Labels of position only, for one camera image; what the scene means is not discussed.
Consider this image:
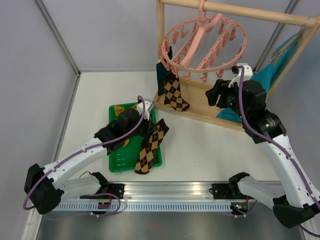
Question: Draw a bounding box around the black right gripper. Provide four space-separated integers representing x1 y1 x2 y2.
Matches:
206 78 250 121

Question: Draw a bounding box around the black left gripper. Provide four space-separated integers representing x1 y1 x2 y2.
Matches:
124 111 158 140

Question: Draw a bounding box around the brown argyle sock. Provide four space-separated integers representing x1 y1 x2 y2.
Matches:
164 73 190 112
134 118 170 175

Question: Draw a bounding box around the pink round clip hanger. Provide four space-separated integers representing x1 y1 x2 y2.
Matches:
159 0 248 83

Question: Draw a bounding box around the green reindeer sock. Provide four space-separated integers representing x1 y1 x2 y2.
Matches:
156 60 171 96
167 45 173 60

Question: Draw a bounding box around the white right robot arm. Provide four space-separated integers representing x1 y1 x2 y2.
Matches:
205 79 320 228

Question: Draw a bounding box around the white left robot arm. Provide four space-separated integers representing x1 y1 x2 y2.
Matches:
23 108 165 215

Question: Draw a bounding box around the wooden hanger rack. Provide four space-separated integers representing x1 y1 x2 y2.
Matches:
153 0 320 130

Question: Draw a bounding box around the metal clip hanger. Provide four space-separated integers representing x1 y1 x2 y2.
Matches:
270 16 312 65

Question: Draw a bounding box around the yellow sock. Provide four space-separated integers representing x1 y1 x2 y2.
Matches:
113 106 140 138

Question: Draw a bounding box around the green plastic tray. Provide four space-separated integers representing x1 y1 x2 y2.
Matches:
109 103 162 173

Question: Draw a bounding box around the teal cloth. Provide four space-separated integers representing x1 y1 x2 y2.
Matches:
216 32 301 123

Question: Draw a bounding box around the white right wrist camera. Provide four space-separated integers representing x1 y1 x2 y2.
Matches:
228 63 253 88

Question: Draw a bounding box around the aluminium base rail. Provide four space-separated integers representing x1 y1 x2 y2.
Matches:
107 181 248 202

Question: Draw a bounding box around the white slotted cable duct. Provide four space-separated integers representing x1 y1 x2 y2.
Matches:
54 201 245 213

